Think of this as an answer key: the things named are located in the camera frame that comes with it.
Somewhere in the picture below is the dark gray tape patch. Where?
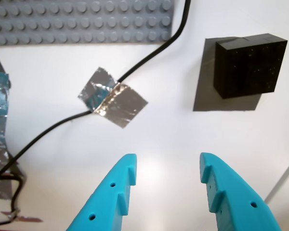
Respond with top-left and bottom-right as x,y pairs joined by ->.
0,174 -> 15,201

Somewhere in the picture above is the black lego cube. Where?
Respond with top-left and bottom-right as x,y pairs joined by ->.
213,33 -> 289,99

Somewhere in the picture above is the silver foil tape piece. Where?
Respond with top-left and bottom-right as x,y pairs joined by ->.
77,66 -> 149,129

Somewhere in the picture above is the red tape strip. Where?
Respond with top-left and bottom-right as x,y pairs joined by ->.
1,209 -> 43,223

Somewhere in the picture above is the thick black cable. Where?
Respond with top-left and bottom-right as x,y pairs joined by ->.
0,0 -> 191,181

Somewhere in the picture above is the thin black cable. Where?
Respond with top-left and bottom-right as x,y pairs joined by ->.
0,174 -> 27,227

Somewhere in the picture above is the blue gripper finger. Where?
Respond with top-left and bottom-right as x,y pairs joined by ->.
199,152 -> 283,231
66,153 -> 137,231

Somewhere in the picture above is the gray lego baseplate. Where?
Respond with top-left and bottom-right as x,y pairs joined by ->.
0,0 -> 178,47

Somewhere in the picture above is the dark gray tape square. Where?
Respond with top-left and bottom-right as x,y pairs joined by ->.
193,36 -> 263,112

